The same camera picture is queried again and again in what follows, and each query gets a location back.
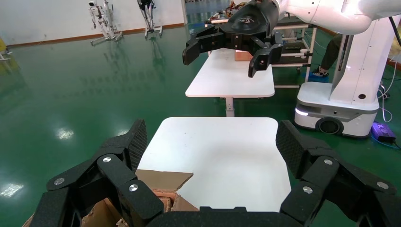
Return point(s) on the cardboard box with dividers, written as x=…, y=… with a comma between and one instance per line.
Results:
x=163, y=180

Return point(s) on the right robot stand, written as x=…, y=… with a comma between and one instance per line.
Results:
x=148, y=15

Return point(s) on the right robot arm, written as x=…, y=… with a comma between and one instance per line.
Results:
x=329, y=12

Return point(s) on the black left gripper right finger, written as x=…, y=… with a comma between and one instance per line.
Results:
x=322, y=175

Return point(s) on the purple power adapter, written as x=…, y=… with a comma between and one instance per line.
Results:
x=383, y=131

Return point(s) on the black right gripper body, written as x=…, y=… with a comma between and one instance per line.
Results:
x=250, y=18

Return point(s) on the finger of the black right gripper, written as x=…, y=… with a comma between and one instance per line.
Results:
x=203, y=42
x=261, y=61

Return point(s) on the small brown box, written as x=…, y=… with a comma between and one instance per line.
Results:
x=242, y=56

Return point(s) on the white table with pedestal leg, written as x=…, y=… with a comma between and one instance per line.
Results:
x=228, y=78

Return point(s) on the white wheeled robot body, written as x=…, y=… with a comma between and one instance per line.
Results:
x=357, y=75

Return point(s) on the white humanoid robot on stand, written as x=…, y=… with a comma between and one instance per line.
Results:
x=105, y=18

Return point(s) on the white pipe rack cart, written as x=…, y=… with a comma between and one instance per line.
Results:
x=293, y=61

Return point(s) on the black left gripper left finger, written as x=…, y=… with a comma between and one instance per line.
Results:
x=116, y=175

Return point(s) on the seated person in dark trousers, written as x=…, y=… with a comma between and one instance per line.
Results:
x=330, y=53

